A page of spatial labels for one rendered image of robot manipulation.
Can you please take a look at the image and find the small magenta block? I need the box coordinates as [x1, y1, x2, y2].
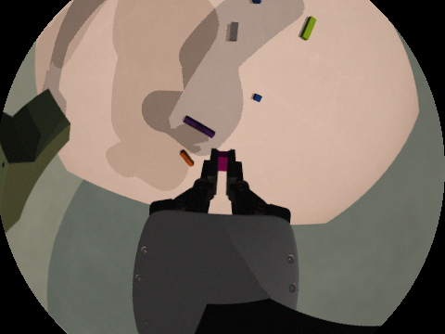
[218, 151, 228, 172]

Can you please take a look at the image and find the orange rod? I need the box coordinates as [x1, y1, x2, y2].
[180, 150, 194, 167]

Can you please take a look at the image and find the purple rod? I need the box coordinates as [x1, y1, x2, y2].
[183, 115, 215, 138]

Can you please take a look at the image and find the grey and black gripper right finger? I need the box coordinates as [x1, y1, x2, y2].
[226, 149, 291, 223]

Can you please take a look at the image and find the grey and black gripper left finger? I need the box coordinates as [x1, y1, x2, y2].
[149, 148, 219, 215]

